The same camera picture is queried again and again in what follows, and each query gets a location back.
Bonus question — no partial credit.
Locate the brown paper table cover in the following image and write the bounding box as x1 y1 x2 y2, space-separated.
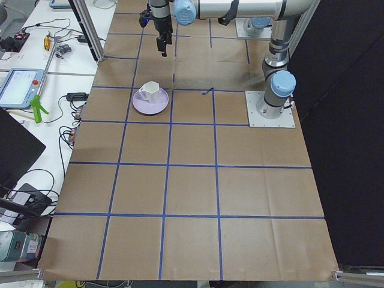
39 1 337 281

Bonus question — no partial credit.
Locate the yellow tool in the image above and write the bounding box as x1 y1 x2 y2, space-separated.
43 35 51 51

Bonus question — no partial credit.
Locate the green-handled reacher stick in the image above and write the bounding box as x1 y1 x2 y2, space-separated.
30 37 59 124

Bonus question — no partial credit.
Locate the black monitor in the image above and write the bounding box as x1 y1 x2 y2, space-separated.
1 109 46 197

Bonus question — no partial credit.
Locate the aluminium frame post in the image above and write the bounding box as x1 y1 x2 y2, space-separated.
68 0 105 62

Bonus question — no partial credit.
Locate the white faceted cup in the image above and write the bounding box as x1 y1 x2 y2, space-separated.
139 81 160 103

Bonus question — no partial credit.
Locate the black power adapter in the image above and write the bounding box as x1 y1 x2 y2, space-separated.
65 92 89 102

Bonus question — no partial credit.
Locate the blue teach pendant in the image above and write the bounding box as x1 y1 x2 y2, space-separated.
1 68 44 109

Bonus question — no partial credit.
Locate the lilac plate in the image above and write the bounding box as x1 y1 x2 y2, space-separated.
133 88 169 115

